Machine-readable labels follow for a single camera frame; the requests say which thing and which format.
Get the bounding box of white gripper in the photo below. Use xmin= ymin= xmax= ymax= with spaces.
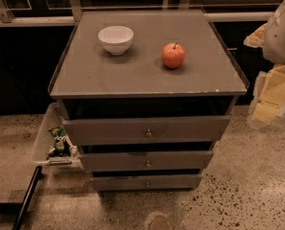
xmin=244 ymin=24 xmax=285 ymax=123

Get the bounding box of grey bottom drawer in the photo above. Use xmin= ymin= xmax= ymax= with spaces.
xmin=91 ymin=174 xmax=202 ymax=191

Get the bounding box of grey drawer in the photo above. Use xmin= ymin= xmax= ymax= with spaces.
xmin=62 ymin=116 xmax=230 ymax=146
xmin=80 ymin=151 xmax=213 ymax=172
xmin=91 ymin=174 xmax=202 ymax=191

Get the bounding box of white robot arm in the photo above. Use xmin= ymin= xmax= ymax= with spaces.
xmin=244 ymin=0 xmax=285 ymax=124

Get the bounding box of grey top drawer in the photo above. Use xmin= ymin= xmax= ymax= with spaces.
xmin=62 ymin=116 xmax=230 ymax=146

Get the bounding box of grey drawer cabinet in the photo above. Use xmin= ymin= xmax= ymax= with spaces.
xmin=50 ymin=11 xmax=249 ymax=179

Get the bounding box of grey middle drawer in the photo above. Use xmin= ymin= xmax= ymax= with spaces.
xmin=80 ymin=151 xmax=213 ymax=172

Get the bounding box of red apple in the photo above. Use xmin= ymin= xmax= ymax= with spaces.
xmin=161 ymin=43 xmax=185 ymax=69

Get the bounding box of white ceramic bowl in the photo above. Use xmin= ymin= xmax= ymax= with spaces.
xmin=98 ymin=26 xmax=134 ymax=56

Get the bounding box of green snack bag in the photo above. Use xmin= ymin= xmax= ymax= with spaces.
xmin=48 ymin=126 xmax=70 ymax=157

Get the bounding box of clear plastic bin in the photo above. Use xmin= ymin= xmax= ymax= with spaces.
xmin=33 ymin=103 xmax=81 ymax=168

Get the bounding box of black pole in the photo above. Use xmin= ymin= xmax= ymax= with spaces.
xmin=12 ymin=166 xmax=43 ymax=230

